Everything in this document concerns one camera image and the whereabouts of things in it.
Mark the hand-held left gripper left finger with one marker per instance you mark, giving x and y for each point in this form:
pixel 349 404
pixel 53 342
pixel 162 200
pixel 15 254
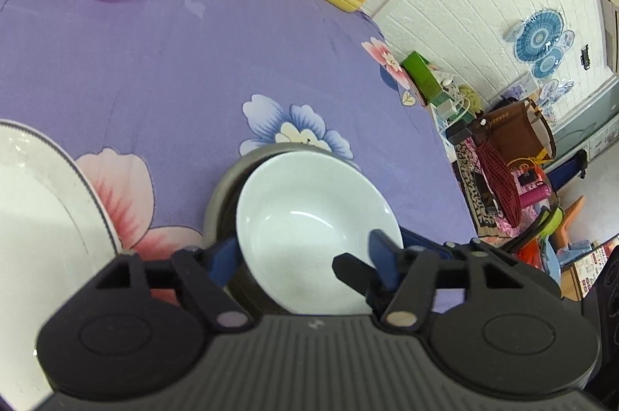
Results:
pixel 223 261

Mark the white bowl with red pattern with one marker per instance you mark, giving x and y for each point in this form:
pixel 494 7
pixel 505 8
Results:
pixel 309 217

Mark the red checked cloth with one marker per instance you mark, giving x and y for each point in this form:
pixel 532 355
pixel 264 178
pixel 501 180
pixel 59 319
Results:
pixel 503 183

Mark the stainless steel bowl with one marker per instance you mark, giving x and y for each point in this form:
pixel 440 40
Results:
pixel 220 208

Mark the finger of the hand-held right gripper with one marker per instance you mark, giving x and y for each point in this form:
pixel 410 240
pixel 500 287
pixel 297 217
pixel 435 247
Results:
pixel 360 278
pixel 425 242

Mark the blue paper fan decoration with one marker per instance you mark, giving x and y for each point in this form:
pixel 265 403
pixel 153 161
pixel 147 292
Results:
pixel 537 38

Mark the patterned dark cloth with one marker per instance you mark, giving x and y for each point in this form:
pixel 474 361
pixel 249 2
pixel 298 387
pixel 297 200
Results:
pixel 476 193

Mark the brown bag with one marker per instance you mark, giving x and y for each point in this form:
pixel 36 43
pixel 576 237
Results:
pixel 515 135

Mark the purple floral tablecloth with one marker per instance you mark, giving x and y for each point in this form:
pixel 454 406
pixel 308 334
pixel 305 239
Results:
pixel 169 67

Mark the green box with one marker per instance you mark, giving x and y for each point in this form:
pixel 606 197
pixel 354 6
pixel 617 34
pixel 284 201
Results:
pixel 420 75

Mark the pink bottle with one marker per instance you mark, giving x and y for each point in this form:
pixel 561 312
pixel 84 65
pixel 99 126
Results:
pixel 534 195

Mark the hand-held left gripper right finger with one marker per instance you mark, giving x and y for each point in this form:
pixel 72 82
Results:
pixel 384 258

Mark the white plate with blue rim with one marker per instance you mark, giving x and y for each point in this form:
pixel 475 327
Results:
pixel 38 222

